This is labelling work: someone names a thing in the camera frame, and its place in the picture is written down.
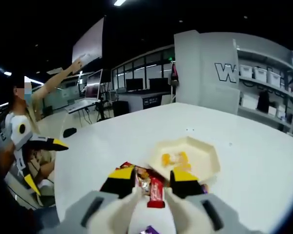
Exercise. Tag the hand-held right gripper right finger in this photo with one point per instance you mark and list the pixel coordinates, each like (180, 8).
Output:
(185, 186)

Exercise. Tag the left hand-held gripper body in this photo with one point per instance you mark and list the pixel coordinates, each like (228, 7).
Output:
(19, 136)

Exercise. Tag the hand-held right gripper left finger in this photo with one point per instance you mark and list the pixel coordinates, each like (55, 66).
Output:
(117, 187)

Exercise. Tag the pile of assorted candies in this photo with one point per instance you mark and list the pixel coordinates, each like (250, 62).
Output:
(141, 175)

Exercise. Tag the yellow candy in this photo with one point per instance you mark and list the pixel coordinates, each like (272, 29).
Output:
(184, 158)
(166, 159)

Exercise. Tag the red chocolate bar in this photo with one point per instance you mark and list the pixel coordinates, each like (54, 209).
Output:
(156, 192)

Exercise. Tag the cream hexagonal container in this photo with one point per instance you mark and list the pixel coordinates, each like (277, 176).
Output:
(202, 156)

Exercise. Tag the black computer mouse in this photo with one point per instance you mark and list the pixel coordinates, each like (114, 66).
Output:
(70, 132)

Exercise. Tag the white keyboard tray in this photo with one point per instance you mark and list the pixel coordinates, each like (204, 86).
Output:
(80, 106)

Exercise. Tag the black monitor stand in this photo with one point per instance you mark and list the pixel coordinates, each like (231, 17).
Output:
(102, 112)

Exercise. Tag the ceiling light strip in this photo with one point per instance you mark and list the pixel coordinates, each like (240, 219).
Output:
(7, 73)

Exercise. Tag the white tilted monitor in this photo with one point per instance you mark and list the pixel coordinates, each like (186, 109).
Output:
(92, 85)

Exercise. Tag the black computer tower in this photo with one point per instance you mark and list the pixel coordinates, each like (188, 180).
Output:
(120, 108)

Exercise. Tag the grey cabinet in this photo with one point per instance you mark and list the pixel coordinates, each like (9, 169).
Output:
(134, 100)

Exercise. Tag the black computer monitor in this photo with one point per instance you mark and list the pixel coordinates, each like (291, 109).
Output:
(158, 84)
(134, 85)

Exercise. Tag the grey pink hanging device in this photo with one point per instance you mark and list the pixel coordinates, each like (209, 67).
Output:
(174, 80)

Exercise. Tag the large hanging display screen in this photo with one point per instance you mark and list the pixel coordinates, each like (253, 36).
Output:
(88, 41)

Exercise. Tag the black bag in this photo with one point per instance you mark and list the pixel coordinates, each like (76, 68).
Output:
(263, 102)

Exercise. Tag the white lidded storage bin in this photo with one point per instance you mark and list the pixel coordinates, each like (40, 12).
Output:
(246, 71)
(260, 74)
(275, 78)

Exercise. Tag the grey metal shelf rack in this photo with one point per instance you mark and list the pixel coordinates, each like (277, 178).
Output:
(263, 58)

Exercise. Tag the ceiling light panel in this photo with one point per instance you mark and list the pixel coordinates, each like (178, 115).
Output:
(119, 2)

